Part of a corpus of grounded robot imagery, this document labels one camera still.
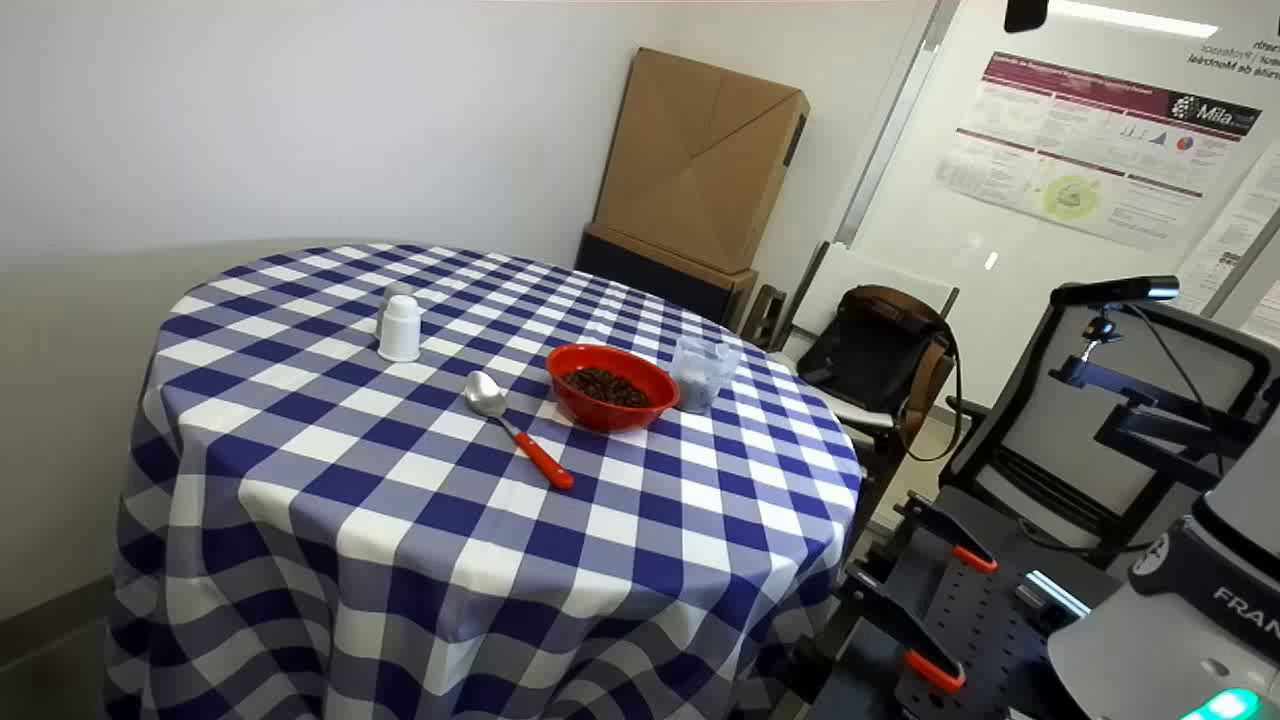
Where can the white poster with purple header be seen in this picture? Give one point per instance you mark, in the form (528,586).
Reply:
(1105,146)

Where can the brown cardboard box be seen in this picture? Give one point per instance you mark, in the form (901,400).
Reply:
(694,162)

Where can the red plastic bowl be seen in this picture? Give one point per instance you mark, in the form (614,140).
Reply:
(571,407)

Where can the black mesh office chair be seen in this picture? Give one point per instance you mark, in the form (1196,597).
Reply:
(1019,384)

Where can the small white shaker bottle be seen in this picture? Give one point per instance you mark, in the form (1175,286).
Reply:
(396,329)

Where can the brown and black bag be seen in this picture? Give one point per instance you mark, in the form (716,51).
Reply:
(865,349)

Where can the clear plastic measuring jug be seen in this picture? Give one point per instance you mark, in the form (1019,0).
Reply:
(701,380)

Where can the blue white checked tablecloth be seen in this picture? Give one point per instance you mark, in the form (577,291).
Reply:
(400,535)

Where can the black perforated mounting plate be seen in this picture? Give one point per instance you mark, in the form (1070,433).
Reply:
(994,626)

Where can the brown food pieces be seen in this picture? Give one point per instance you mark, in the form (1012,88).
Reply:
(606,384)

